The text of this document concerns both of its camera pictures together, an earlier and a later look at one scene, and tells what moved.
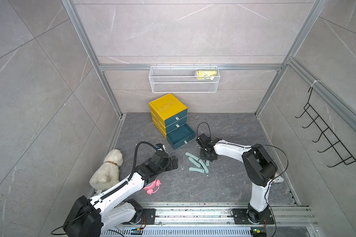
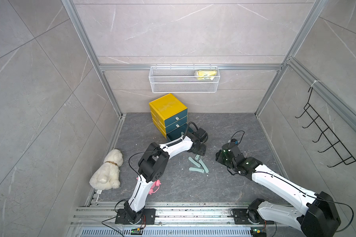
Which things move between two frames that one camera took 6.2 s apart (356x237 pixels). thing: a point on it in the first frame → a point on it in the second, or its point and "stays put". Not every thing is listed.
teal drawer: (181, 122) stays put
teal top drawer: (176, 117) stays put
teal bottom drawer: (180, 136) stays put
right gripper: (202, 157) → (219, 156)
